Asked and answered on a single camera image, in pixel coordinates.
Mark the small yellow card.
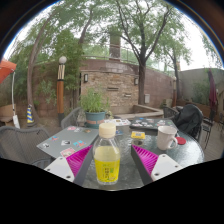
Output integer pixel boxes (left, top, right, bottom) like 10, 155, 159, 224
130, 130, 147, 140

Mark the yellow drink bottle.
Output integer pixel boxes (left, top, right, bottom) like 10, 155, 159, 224
92, 122, 122, 186

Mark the yellow and blue striped cone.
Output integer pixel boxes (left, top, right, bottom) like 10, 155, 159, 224
25, 103, 35, 125

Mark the grey laptop with stickers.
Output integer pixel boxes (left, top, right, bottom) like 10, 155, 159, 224
36, 125, 100, 159

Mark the flat round red coaster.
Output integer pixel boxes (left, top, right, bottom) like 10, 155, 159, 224
175, 136, 187, 146

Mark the white sticker sheet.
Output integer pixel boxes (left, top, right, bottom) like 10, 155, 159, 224
104, 118, 132, 128

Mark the leaning thin-trunk tree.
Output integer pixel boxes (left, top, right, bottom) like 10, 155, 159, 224
26, 14, 56, 126

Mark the white ceramic mug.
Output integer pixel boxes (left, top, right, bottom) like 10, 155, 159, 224
156, 125, 179, 152

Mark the black laptop with stickers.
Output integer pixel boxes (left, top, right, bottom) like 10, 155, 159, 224
129, 116, 178, 131

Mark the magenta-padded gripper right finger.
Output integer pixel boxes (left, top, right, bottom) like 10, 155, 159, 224
129, 144, 184, 186

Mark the forked dark-trunk tree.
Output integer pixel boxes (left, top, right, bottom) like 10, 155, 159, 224
114, 0, 174, 106

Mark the light wooden bench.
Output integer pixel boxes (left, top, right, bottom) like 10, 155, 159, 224
0, 103, 16, 124

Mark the black metal chair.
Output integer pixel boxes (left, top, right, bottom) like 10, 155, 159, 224
201, 116, 216, 151

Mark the orange patio umbrella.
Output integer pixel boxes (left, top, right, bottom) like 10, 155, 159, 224
0, 58, 22, 129

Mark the wooden lamp post, globe light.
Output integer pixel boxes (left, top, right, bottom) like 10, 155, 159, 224
55, 55, 68, 126

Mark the closed maroon patio umbrella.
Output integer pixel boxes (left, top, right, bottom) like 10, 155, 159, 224
208, 68, 219, 113

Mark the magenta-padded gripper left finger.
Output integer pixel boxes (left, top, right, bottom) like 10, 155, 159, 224
44, 144, 97, 187

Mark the potted plant in teal pot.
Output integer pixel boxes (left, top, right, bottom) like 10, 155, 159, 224
78, 88, 111, 129

